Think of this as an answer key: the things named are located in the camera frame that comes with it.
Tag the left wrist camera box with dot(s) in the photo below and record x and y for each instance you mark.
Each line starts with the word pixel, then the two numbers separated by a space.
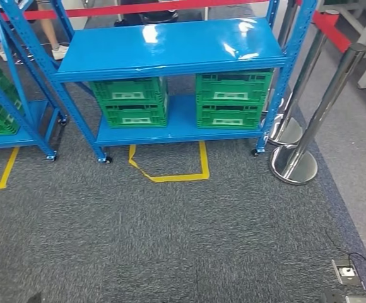
pixel 35 299

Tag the blue metal shelf rack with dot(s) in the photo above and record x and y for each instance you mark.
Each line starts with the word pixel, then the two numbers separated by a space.
pixel 170 46
pixel 35 121

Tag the black round stool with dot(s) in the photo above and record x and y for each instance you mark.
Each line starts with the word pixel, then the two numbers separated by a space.
pixel 159 17

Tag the red barrier belt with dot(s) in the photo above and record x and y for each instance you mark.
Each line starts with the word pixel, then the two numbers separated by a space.
pixel 331 31
pixel 107 9

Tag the chrome base stool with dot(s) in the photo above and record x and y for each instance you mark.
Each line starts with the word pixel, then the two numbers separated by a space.
pixel 22 60

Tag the steel floor socket box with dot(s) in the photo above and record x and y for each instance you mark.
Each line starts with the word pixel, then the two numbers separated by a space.
pixel 356 299
pixel 347 272

